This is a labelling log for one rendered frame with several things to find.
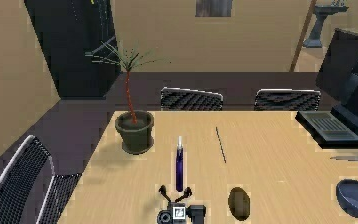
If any brown oval object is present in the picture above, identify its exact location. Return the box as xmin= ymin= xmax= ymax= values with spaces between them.
xmin=227 ymin=186 xmax=252 ymax=222

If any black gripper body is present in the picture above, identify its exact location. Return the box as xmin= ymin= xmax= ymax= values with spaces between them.
xmin=156 ymin=199 xmax=187 ymax=224

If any grey pedestal sink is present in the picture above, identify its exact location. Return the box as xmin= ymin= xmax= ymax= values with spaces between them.
xmin=302 ymin=2 xmax=350 ymax=49

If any house plant in dark pot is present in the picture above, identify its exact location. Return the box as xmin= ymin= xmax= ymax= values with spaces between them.
xmin=85 ymin=39 xmax=171 ymax=155

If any dark blue bowl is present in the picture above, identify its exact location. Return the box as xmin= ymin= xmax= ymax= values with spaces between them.
xmin=335 ymin=178 xmax=358 ymax=221

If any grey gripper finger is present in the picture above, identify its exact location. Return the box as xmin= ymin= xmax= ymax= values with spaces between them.
xmin=174 ymin=186 xmax=193 ymax=204
xmin=158 ymin=185 xmax=175 ymax=204

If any grey flat utensil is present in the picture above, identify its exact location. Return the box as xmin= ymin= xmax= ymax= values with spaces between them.
xmin=329 ymin=154 xmax=358 ymax=163

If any framed wall picture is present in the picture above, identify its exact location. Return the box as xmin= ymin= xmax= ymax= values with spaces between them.
xmin=195 ymin=0 xmax=234 ymax=18

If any black laptop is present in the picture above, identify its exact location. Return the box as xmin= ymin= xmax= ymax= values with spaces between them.
xmin=294 ymin=49 xmax=358 ymax=150

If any thin dark pencil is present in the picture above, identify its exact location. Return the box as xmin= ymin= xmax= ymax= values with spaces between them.
xmin=215 ymin=126 xmax=228 ymax=165

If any tall black cupboard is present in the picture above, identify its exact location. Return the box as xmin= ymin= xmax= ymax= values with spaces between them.
xmin=23 ymin=0 xmax=122 ymax=100

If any black mesh chair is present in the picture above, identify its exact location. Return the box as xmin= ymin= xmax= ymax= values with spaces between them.
xmin=0 ymin=134 xmax=83 ymax=224
xmin=160 ymin=86 xmax=225 ymax=112
xmin=254 ymin=88 xmax=322 ymax=112

